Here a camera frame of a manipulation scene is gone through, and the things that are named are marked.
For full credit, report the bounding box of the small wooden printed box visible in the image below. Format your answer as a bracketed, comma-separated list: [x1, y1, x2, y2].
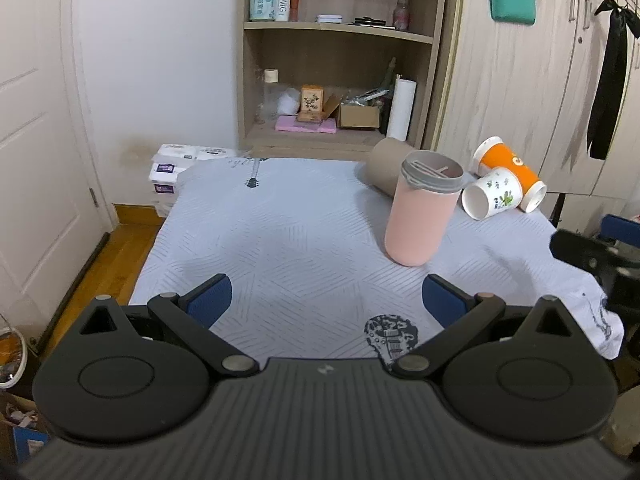
[297, 84, 327, 124]

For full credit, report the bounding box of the teal round jar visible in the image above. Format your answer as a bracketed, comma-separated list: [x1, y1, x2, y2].
[249, 0, 277, 22]

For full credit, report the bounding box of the pink flat box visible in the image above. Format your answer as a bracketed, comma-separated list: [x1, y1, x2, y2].
[274, 114, 337, 136]

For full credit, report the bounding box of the black hanging ribbon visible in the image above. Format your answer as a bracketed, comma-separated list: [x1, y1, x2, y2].
[587, 0, 640, 161]

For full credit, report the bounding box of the wooden shelf unit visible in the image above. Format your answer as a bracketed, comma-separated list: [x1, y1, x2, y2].
[236, 0, 451, 159]

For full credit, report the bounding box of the white floral paper cup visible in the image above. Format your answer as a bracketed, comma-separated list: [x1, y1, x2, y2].
[461, 166, 523, 221]

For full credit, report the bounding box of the white paper towel roll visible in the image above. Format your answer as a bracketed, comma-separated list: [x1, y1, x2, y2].
[385, 78, 418, 141]

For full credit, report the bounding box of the orange paper cup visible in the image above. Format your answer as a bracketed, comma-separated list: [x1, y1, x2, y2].
[472, 136, 548, 214]

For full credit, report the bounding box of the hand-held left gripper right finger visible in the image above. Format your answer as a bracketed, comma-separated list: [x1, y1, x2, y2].
[391, 274, 577, 380]

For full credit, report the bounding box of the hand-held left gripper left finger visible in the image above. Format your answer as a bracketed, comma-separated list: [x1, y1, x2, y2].
[77, 273, 260, 379]

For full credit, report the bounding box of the white door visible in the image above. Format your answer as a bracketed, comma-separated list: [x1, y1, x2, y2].
[0, 0, 120, 343]

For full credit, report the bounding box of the white printed bed sheet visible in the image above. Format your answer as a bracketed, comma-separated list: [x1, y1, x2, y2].
[128, 156, 626, 367]

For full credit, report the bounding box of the glass bottle with cream lid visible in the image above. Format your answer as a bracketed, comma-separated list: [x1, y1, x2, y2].
[256, 68, 280, 125]

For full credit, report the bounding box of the brown cardboard cup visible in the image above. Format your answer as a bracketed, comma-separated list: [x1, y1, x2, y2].
[363, 138, 419, 197]

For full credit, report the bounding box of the open cardboard box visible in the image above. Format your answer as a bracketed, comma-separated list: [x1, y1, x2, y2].
[336, 101, 381, 130]

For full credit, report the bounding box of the cardboard box with clutter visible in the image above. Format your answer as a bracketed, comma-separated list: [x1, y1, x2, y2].
[0, 391, 52, 465]

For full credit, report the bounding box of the white round basket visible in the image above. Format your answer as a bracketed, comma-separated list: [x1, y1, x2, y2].
[0, 316, 28, 389]

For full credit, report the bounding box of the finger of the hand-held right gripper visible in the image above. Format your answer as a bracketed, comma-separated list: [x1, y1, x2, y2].
[601, 214, 640, 249]
[549, 229, 622, 275]

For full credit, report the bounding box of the white plastic bag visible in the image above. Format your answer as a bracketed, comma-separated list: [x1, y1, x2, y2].
[276, 87, 301, 117]

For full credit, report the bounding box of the stack of tissue packs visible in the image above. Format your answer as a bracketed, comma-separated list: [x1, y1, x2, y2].
[148, 143, 239, 219]

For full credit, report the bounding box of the pink cup with grey lid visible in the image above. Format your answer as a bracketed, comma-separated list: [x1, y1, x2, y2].
[384, 150, 465, 267]

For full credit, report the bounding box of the dark glass bottle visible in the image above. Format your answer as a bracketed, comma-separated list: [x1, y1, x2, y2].
[381, 57, 399, 132]

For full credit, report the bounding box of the wooden wardrobe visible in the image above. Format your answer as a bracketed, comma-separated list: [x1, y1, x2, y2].
[432, 0, 640, 211]

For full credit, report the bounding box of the black door draught strip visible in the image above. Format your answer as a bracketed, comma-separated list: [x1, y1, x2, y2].
[37, 232, 111, 357]

